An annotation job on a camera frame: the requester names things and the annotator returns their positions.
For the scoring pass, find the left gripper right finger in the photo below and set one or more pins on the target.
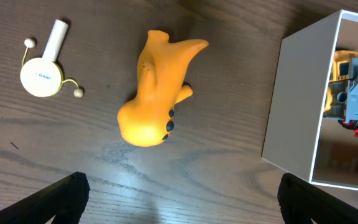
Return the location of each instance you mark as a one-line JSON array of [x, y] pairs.
[[301, 202]]

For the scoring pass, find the white yellow pellet drum toy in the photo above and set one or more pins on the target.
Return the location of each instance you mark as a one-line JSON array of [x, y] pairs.
[[42, 76]]

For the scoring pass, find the orange rubber toy animal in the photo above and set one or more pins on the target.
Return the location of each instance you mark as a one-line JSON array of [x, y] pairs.
[[147, 119]]

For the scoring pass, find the white cardboard box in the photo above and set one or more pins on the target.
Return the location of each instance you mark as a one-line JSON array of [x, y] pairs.
[[298, 138]]

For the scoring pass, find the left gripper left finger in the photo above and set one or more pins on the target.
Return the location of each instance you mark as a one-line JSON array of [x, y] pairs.
[[62, 202]]

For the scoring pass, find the yellow grey toy dump truck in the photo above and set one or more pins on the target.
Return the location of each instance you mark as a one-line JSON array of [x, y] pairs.
[[342, 93]]

